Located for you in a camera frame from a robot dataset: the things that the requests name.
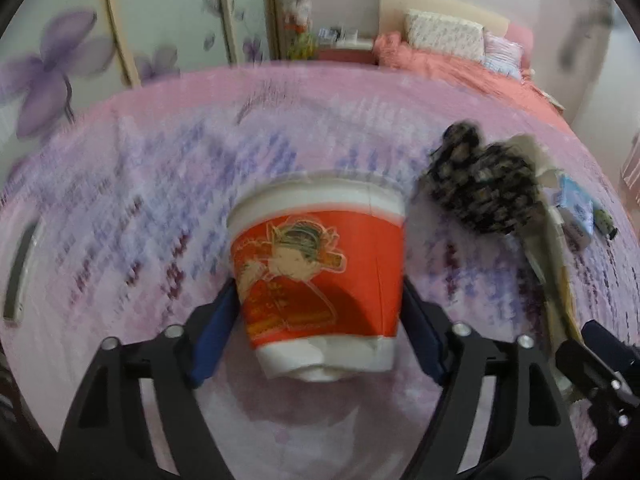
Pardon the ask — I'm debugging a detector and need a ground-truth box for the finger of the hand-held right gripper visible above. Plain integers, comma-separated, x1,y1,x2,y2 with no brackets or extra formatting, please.
555,320,640,441

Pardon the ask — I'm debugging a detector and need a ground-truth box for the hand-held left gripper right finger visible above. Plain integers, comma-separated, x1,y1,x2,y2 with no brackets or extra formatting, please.
400,277,583,480

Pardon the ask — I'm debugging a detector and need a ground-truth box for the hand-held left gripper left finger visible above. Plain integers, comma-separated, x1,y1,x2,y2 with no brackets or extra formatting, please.
57,277,241,480

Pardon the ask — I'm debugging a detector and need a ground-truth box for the red white noodle cup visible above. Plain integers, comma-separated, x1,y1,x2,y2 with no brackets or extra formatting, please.
227,172,407,383

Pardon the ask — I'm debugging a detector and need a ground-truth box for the pink floral tablecloth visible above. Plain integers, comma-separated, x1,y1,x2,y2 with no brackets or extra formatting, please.
0,60,640,480

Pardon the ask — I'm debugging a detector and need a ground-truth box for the black floral cloth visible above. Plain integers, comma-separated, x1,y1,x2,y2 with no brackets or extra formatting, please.
425,120,548,236

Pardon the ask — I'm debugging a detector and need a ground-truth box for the white smartphone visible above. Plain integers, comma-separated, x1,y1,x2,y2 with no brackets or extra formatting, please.
2,220,41,323

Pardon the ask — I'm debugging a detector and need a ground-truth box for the bed with salmon duvet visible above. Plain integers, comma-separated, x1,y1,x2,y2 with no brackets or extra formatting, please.
372,32,576,126

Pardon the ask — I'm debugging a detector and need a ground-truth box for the pink striped pillow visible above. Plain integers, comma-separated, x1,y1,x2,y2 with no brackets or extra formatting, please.
482,30,525,81

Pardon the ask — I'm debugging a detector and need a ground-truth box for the pink white nightstand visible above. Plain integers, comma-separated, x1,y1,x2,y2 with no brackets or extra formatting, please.
315,35,381,66

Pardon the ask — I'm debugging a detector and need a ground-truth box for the white floral pillow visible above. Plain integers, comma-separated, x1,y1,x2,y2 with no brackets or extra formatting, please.
404,9,486,63

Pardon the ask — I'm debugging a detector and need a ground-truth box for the green yellow plush toy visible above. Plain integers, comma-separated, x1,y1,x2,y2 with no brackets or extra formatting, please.
287,30,318,61

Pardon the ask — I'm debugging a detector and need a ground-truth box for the beige pink headboard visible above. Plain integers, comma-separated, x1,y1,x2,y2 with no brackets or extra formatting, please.
378,0,535,68

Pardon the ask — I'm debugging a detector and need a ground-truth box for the floral sliding door wardrobe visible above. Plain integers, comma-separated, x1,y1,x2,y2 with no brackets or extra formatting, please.
0,0,281,171

